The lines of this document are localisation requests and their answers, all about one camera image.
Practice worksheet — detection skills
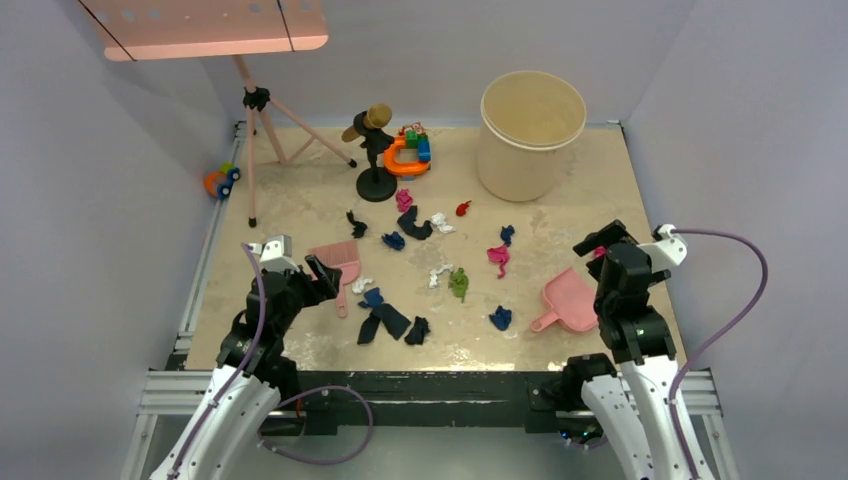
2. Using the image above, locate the pink hand brush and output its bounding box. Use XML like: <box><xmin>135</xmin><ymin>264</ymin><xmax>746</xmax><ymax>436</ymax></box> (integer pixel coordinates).
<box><xmin>308</xmin><ymin>240</ymin><xmax>361</xmax><ymax>318</ymax></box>

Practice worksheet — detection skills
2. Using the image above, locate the orange toy block set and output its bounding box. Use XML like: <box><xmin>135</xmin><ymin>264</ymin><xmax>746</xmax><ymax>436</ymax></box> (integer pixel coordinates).
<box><xmin>383</xmin><ymin>122</ymin><xmax>432</xmax><ymax>179</ymax></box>

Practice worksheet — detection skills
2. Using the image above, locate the white paper scrap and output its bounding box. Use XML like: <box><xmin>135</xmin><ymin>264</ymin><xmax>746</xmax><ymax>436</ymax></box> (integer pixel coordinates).
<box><xmin>428</xmin><ymin>264</ymin><xmax>453</xmax><ymax>289</ymax></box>
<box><xmin>430</xmin><ymin>212</ymin><xmax>456</xmax><ymax>234</ymax></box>
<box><xmin>351</xmin><ymin>277</ymin><xmax>374</xmax><ymax>295</ymax></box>

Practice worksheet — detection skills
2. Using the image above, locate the beige round bin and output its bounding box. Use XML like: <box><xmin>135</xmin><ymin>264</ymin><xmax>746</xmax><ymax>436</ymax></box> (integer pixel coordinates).
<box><xmin>476</xmin><ymin>71</ymin><xmax>587</xmax><ymax>202</ymax></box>

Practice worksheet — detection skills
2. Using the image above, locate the pink music stand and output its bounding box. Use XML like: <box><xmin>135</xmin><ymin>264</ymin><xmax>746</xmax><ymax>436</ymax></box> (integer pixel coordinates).
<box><xmin>77</xmin><ymin>0</ymin><xmax>358</xmax><ymax>229</ymax></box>

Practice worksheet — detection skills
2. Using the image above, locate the white paper scrap left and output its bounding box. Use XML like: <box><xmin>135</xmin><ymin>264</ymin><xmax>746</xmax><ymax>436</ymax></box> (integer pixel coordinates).
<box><xmin>351</xmin><ymin>277</ymin><xmax>374</xmax><ymax>295</ymax></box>

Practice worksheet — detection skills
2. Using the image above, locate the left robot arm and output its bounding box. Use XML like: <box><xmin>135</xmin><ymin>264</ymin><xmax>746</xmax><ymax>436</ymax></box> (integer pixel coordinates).
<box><xmin>150</xmin><ymin>255</ymin><xmax>343</xmax><ymax>479</ymax></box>

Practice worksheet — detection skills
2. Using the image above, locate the orange blue toy car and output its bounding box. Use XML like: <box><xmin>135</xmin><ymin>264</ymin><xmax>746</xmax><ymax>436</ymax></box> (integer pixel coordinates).
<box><xmin>203</xmin><ymin>163</ymin><xmax>241</xmax><ymax>200</ymax></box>

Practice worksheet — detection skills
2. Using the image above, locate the blue navy paper strip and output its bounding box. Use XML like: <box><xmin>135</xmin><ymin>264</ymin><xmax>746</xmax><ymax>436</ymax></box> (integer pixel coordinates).
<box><xmin>357</xmin><ymin>288</ymin><xmax>411</xmax><ymax>345</ymax></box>

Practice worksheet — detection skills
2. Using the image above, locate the black microphone stand toy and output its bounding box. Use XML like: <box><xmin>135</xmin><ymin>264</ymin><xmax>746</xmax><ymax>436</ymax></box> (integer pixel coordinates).
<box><xmin>342</xmin><ymin>103</ymin><xmax>397</xmax><ymax>203</ymax></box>

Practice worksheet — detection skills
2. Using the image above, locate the black paper scrap left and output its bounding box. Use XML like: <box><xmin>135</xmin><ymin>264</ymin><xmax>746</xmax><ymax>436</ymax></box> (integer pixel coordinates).
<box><xmin>346</xmin><ymin>210</ymin><xmax>368</xmax><ymax>239</ymax></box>

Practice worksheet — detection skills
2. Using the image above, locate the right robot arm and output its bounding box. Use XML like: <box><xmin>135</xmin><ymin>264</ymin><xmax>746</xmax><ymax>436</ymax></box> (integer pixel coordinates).
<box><xmin>561</xmin><ymin>220</ymin><xmax>714</xmax><ymax>479</ymax></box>

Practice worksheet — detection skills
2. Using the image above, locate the red paper scrap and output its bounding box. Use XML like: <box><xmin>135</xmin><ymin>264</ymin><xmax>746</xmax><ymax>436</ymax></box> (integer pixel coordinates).
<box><xmin>455</xmin><ymin>200</ymin><xmax>472</xmax><ymax>217</ymax></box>

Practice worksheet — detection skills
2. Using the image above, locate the black paper scrap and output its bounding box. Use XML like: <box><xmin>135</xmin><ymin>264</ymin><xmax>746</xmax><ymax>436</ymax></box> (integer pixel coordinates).
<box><xmin>404</xmin><ymin>316</ymin><xmax>431</xmax><ymax>346</ymax></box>
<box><xmin>346</xmin><ymin>210</ymin><xmax>368</xmax><ymax>239</ymax></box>

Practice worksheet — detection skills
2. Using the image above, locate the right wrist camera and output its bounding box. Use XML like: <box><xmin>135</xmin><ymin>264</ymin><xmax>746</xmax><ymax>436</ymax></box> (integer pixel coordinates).
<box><xmin>638</xmin><ymin>224</ymin><xmax>688</xmax><ymax>272</ymax></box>

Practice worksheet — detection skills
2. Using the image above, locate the black paper scrap bottom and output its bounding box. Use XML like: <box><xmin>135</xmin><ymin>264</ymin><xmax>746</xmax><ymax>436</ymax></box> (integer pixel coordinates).
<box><xmin>404</xmin><ymin>316</ymin><xmax>431</xmax><ymax>346</ymax></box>

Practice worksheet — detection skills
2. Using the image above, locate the green paper scrap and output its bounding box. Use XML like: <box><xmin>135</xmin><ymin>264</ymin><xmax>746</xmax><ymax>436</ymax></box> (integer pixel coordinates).
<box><xmin>449</xmin><ymin>267</ymin><xmax>469</xmax><ymax>303</ymax></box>

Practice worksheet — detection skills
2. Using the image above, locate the large dark paper scrap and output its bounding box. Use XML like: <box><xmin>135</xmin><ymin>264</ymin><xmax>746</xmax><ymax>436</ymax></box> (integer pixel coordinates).
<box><xmin>397</xmin><ymin>205</ymin><xmax>433</xmax><ymax>241</ymax></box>

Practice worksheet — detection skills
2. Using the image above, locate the white paper scrap top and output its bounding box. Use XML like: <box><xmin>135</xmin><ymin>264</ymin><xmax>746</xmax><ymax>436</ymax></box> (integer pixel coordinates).
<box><xmin>430</xmin><ymin>212</ymin><xmax>456</xmax><ymax>234</ymax></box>

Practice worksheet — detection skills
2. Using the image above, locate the blue paper scrap bottom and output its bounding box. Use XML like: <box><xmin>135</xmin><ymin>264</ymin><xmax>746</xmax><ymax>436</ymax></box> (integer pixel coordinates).
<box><xmin>489</xmin><ymin>305</ymin><xmax>513</xmax><ymax>332</ymax></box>

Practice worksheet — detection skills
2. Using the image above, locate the pink dustpan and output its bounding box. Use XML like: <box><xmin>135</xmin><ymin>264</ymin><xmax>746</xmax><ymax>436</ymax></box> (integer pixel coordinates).
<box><xmin>530</xmin><ymin>268</ymin><xmax>599</xmax><ymax>333</ymax></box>

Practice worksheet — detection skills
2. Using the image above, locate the blue paper scrap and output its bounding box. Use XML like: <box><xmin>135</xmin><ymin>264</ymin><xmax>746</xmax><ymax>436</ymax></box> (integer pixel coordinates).
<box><xmin>381</xmin><ymin>231</ymin><xmax>406</xmax><ymax>251</ymax></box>
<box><xmin>489</xmin><ymin>305</ymin><xmax>513</xmax><ymax>332</ymax></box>
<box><xmin>500</xmin><ymin>225</ymin><xmax>515</xmax><ymax>247</ymax></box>

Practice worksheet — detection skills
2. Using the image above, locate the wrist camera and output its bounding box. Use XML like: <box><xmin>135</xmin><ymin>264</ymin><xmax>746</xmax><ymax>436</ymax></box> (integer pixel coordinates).
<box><xmin>638</xmin><ymin>224</ymin><xmax>688</xmax><ymax>272</ymax></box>
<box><xmin>248</xmin><ymin>235</ymin><xmax>298</xmax><ymax>272</ymax></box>

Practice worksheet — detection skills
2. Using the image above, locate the white paper scrap centre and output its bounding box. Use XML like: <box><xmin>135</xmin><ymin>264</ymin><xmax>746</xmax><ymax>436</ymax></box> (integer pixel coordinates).
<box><xmin>428</xmin><ymin>264</ymin><xmax>453</xmax><ymax>289</ymax></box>

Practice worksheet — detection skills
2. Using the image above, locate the blue paper scrap right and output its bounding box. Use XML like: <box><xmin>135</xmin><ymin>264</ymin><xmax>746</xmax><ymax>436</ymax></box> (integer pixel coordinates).
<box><xmin>500</xmin><ymin>225</ymin><xmax>515</xmax><ymax>247</ymax></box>

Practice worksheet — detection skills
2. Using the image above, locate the pink paper scrap right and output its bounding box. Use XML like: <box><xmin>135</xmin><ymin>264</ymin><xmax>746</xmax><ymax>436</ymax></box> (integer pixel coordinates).
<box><xmin>487</xmin><ymin>244</ymin><xmax>510</xmax><ymax>279</ymax></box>

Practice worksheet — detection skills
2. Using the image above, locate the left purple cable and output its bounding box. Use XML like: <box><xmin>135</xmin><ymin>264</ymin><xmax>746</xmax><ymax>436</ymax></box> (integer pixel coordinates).
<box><xmin>165</xmin><ymin>243</ymin><xmax>374</xmax><ymax>478</ymax></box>

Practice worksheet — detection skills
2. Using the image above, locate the black base frame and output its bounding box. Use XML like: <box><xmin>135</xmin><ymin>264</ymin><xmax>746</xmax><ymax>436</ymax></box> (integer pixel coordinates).
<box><xmin>135</xmin><ymin>367</ymin><xmax>723</xmax><ymax>439</ymax></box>

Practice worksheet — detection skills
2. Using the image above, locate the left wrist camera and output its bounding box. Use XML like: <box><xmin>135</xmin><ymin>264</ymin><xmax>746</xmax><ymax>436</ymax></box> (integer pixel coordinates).
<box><xmin>248</xmin><ymin>235</ymin><xmax>298</xmax><ymax>272</ymax></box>

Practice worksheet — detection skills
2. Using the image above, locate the blue paper scrap centre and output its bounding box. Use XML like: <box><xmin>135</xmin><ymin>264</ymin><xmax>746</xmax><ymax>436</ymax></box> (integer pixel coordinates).
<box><xmin>381</xmin><ymin>231</ymin><xmax>406</xmax><ymax>251</ymax></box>

